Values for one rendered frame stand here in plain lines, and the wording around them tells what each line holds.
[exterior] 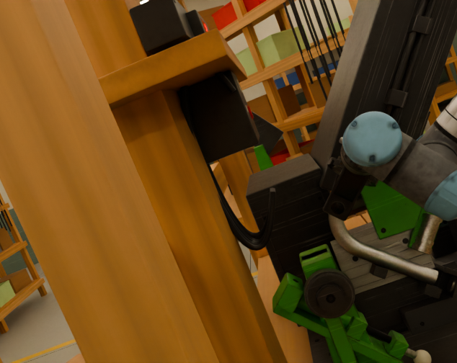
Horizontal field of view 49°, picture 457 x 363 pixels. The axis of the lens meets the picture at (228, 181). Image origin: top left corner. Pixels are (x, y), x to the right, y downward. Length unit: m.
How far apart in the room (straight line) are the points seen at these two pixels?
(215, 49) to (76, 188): 0.34
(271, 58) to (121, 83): 3.55
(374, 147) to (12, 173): 0.46
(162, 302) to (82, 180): 0.13
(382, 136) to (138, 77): 0.34
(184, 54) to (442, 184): 0.39
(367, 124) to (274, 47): 3.51
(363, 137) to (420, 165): 0.09
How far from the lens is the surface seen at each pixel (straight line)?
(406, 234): 1.11
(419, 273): 1.06
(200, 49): 0.71
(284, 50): 4.24
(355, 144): 0.70
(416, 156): 0.73
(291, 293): 0.80
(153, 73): 0.72
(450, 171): 0.74
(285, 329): 1.30
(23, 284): 7.48
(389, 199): 1.08
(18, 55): 0.45
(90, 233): 0.45
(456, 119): 0.84
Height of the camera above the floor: 1.43
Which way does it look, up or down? 7 degrees down
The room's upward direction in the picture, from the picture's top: 22 degrees counter-clockwise
